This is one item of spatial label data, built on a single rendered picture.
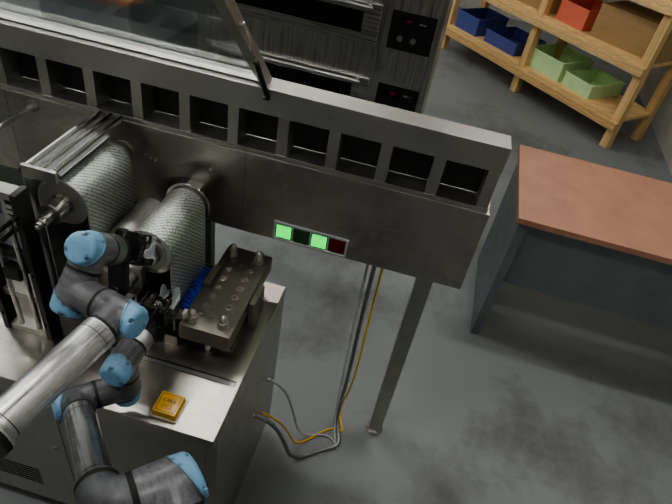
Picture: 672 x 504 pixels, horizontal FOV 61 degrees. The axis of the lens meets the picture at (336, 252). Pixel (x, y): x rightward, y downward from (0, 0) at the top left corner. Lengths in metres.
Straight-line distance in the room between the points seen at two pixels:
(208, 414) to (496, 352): 2.03
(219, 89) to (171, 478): 1.02
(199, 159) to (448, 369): 1.90
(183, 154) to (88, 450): 0.90
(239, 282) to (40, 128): 0.81
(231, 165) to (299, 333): 1.53
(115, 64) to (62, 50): 0.17
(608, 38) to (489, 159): 4.58
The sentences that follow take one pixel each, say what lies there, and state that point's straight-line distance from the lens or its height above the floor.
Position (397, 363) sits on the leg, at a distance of 2.40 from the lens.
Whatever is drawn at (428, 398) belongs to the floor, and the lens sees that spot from 3.02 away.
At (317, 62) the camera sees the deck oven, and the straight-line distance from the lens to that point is 3.50.
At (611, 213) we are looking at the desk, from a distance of 3.20.
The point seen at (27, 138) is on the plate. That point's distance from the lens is 2.16.
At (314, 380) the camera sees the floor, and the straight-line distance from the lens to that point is 2.94.
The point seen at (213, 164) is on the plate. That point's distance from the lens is 1.81.
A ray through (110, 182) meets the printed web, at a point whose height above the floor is 1.35.
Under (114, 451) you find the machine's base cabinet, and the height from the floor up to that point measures 0.62.
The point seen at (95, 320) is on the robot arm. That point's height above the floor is 1.43.
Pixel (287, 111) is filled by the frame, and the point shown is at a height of 1.60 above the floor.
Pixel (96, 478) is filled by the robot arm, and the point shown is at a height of 1.16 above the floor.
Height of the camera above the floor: 2.34
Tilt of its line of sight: 40 degrees down
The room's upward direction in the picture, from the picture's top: 11 degrees clockwise
